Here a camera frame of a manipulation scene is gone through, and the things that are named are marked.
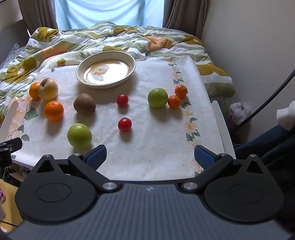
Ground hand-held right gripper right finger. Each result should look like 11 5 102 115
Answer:
181 145 268 192

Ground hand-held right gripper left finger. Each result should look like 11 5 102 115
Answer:
34 144 120 193

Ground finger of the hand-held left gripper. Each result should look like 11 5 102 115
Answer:
0 137 23 153

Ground large orange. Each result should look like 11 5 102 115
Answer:
29 82 42 100
44 101 64 122

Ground brown kiwi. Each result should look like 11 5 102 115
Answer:
73 93 96 115

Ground small orange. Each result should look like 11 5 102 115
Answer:
167 95 181 109
174 84 188 98

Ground yellow apple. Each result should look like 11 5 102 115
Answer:
38 78 59 101

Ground green apple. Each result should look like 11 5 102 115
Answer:
147 88 169 108
67 123 93 149

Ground cream ceramic bowl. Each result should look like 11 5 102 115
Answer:
76 51 137 89

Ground white table leg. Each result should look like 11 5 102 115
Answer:
211 100 236 160

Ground red tomato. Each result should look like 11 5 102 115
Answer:
117 94 129 107
118 117 132 132

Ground floral tablecloth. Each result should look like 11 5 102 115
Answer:
8 55 227 181

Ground white plastic bag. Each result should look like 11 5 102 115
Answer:
229 102 251 126

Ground person's dark blue pants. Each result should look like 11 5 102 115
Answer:
233 125 295 185

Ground grey speckled sheet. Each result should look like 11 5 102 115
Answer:
0 43 26 67

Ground striped floral blanket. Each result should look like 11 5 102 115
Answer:
0 21 235 120

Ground brown curtain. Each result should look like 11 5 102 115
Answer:
162 0 209 38
18 0 58 35

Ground light blue curtain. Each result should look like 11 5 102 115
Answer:
55 0 165 30

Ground black cable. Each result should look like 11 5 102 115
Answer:
240 69 295 126

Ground grey bed frame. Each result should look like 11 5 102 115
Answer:
0 20 30 63

